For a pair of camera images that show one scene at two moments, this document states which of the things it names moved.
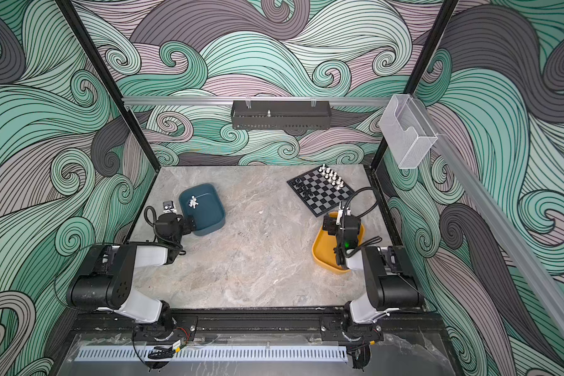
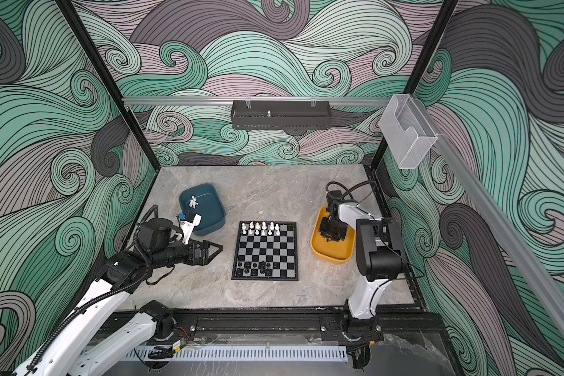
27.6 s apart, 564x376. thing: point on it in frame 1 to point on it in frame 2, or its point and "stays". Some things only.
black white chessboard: (321, 189) to (265, 251)
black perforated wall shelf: (280, 114) stays
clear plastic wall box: (407, 132) stays
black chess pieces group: (306, 192) to (254, 269)
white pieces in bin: (193, 202) stays
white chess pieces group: (331, 176) to (258, 229)
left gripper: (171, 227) to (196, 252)
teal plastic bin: (204, 204) stays
